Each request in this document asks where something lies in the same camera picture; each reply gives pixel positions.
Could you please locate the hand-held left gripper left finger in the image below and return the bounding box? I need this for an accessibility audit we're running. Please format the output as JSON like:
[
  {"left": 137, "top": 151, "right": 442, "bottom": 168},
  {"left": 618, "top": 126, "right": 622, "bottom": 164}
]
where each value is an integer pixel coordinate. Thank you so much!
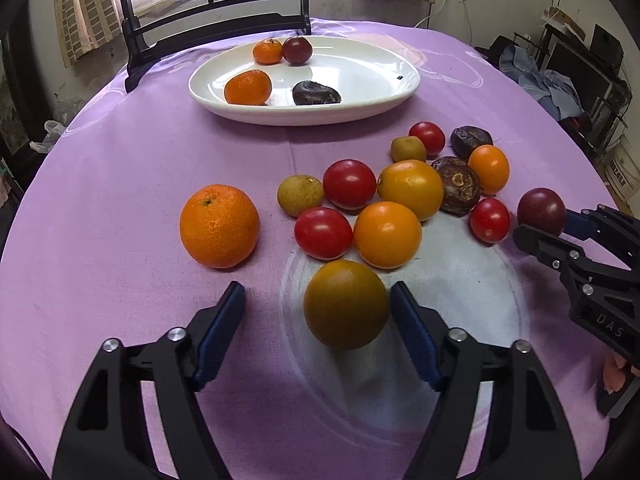
[{"left": 52, "top": 281, "right": 247, "bottom": 480}]

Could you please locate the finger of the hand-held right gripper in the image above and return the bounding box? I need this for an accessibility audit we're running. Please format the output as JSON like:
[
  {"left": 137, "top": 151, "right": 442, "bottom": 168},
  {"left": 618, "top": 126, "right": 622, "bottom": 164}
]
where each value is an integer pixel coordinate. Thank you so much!
[
  {"left": 565, "top": 205, "right": 640, "bottom": 271},
  {"left": 512, "top": 224, "right": 640, "bottom": 319}
]

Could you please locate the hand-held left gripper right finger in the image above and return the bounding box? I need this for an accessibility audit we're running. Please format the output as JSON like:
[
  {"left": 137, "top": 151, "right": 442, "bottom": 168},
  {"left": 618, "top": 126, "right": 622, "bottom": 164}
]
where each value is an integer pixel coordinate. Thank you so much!
[{"left": 390, "top": 281, "right": 583, "bottom": 480}]

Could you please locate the dark purple tomato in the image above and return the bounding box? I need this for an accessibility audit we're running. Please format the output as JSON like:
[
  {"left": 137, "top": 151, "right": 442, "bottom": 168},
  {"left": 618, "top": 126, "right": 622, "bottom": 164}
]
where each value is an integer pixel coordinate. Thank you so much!
[
  {"left": 282, "top": 36, "right": 314, "bottom": 66},
  {"left": 516, "top": 187, "right": 567, "bottom": 237}
]

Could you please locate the red cherry tomato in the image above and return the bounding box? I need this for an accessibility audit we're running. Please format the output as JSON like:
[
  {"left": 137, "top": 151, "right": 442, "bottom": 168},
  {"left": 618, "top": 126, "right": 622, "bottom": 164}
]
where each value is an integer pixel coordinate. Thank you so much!
[
  {"left": 294, "top": 207, "right": 354, "bottom": 261},
  {"left": 469, "top": 197, "right": 511, "bottom": 244},
  {"left": 408, "top": 121, "right": 446, "bottom": 156},
  {"left": 322, "top": 159, "right": 377, "bottom": 210}
]

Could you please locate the green-orange round citrus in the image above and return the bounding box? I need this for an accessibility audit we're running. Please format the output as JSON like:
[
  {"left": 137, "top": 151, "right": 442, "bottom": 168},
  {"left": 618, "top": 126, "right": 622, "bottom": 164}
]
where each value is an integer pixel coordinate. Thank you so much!
[{"left": 303, "top": 259, "right": 390, "bottom": 351}]

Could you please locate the orange tomato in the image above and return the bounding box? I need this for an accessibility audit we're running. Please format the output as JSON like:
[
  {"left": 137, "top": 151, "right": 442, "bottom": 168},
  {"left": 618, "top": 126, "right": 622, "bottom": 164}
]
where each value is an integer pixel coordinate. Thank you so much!
[
  {"left": 353, "top": 201, "right": 423, "bottom": 269},
  {"left": 468, "top": 144, "right": 511, "bottom": 195},
  {"left": 376, "top": 159, "right": 445, "bottom": 222}
]

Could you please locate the large orange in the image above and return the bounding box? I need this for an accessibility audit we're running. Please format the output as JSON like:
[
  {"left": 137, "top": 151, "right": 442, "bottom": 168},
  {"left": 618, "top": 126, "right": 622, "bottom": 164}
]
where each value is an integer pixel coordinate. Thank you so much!
[{"left": 179, "top": 184, "right": 261, "bottom": 269}]

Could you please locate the dark ringed water chestnut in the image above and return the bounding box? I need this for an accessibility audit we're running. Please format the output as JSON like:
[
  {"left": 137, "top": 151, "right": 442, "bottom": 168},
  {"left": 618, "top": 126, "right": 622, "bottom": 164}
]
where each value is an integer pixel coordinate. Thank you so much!
[{"left": 430, "top": 156, "right": 482, "bottom": 217}]

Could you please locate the small olive-green fruit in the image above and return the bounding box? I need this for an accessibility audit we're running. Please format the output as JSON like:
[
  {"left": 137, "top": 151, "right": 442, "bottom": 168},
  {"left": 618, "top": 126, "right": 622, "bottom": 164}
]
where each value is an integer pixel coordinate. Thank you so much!
[{"left": 277, "top": 174, "right": 325, "bottom": 218}]

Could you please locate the white oval plate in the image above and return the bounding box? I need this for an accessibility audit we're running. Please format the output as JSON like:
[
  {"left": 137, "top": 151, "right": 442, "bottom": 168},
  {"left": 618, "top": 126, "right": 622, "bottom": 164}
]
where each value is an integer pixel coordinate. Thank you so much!
[{"left": 188, "top": 36, "right": 421, "bottom": 127}]

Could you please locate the person's right hand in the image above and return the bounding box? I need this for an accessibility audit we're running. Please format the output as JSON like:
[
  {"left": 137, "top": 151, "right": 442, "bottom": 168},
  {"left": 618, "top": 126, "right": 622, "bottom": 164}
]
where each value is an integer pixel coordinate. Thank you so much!
[{"left": 602, "top": 350, "right": 640, "bottom": 396}]

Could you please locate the white printed sack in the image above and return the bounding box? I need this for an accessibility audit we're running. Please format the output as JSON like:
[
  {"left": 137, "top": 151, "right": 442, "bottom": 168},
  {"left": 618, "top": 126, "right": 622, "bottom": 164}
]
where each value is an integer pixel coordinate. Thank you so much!
[{"left": 602, "top": 140, "right": 640, "bottom": 201}]

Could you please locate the blue clothes pile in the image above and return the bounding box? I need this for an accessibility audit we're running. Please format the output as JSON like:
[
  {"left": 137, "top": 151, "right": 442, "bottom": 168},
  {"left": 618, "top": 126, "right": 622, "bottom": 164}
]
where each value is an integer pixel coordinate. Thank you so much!
[{"left": 500, "top": 42, "right": 586, "bottom": 121}]

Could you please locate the black monitor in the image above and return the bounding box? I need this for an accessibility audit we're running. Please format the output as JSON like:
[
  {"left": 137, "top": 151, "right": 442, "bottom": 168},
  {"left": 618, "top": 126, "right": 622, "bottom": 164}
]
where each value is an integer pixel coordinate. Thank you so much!
[{"left": 542, "top": 40, "right": 616, "bottom": 116}]

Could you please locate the small tan longan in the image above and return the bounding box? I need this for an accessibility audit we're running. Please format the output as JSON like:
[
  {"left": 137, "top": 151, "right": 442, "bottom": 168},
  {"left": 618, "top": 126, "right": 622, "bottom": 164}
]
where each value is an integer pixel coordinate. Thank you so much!
[{"left": 390, "top": 136, "right": 427, "bottom": 164}]

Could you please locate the black speaker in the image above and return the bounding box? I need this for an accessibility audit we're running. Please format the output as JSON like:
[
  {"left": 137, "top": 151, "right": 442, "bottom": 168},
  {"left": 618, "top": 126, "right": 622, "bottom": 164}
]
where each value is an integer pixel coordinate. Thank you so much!
[{"left": 591, "top": 24, "right": 624, "bottom": 68}]

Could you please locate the black bag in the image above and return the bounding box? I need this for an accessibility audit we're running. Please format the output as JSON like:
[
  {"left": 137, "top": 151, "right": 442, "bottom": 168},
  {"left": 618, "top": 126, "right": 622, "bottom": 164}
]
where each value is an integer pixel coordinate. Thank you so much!
[{"left": 475, "top": 35, "right": 516, "bottom": 66}]

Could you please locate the orange mandarin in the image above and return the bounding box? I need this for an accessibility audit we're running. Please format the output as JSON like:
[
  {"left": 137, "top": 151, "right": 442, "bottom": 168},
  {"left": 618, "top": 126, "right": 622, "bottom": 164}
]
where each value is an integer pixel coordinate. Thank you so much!
[{"left": 223, "top": 69, "right": 273, "bottom": 106}]

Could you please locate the elongated dark water chestnut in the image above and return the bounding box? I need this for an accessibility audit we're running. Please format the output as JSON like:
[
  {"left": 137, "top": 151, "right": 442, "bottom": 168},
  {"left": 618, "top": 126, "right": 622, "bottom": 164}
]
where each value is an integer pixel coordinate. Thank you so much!
[{"left": 292, "top": 80, "right": 343, "bottom": 106}]

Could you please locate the white plastic bag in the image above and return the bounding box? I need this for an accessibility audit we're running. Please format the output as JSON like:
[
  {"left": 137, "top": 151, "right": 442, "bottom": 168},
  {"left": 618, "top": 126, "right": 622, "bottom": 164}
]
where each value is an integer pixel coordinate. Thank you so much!
[{"left": 30, "top": 120, "right": 66, "bottom": 153}]

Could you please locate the small mandarin with stem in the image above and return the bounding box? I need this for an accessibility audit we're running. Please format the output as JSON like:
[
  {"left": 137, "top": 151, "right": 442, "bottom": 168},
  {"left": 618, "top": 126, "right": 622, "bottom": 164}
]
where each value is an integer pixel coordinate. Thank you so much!
[{"left": 252, "top": 38, "right": 285, "bottom": 65}]

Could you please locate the dark wooden cabinet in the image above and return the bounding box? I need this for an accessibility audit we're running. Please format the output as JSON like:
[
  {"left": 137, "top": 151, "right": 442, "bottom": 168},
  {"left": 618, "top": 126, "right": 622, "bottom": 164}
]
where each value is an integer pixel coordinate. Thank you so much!
[{"left": 0, "top": 10, "right": 51, "bottom": 201}]

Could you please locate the black framed painted table screen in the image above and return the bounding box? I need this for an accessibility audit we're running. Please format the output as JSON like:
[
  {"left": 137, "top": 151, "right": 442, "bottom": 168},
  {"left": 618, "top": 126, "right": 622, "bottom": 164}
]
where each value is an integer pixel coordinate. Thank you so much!
[{"left": 114, "top": 0, "right": 312, "bottom": 93}]

